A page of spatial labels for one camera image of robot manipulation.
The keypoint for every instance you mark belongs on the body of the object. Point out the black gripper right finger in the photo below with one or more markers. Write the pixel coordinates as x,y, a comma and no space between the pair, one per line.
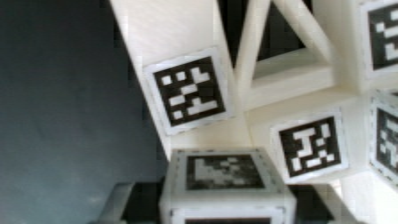
320,206

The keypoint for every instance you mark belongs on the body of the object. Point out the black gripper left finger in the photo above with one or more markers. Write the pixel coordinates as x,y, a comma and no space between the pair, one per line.
132,204

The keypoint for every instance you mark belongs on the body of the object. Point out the white tagged cube nut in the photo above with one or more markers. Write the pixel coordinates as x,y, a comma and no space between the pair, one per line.
224,189
384,136

